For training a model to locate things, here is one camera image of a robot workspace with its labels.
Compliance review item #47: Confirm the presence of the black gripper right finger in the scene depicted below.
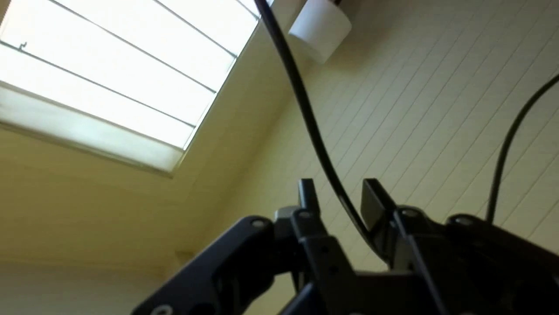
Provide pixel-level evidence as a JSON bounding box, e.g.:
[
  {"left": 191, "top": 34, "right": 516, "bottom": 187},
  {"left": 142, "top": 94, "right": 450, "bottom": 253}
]
[{"left": 362, "top": 178, "right": 397, "bottom": 260}]

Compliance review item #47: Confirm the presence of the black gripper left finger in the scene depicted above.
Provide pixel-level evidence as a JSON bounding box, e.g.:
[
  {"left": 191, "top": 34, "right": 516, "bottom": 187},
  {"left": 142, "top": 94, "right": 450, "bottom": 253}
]
[{"left": 296, "top": 178, "right": 320, "bottom": 222}]

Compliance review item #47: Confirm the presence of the thin black cable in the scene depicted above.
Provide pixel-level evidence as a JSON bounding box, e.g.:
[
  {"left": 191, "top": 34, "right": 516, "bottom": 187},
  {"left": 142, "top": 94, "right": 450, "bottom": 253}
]
[{"left": 254, "top": 0, "right": 375, "bottom": 241}]

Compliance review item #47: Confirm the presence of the white table lamp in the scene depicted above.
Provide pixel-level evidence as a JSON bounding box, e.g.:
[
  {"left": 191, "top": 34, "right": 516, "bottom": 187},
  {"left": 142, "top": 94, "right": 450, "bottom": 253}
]
[{"left": 289, "top": 0, "right": 352, "bottom": 62}]

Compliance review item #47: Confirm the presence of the white window blind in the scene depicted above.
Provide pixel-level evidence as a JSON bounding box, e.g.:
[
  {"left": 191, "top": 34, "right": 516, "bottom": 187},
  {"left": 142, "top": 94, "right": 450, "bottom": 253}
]
[{"left": 0, "top": 0, "right": 259, "bottom": 173}]

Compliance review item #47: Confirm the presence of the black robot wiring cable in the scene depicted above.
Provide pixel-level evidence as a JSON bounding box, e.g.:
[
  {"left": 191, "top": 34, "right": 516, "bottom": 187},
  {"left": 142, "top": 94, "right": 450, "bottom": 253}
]
[{"left": 485, "top": 71, "right": 559, "bottom": 225}]

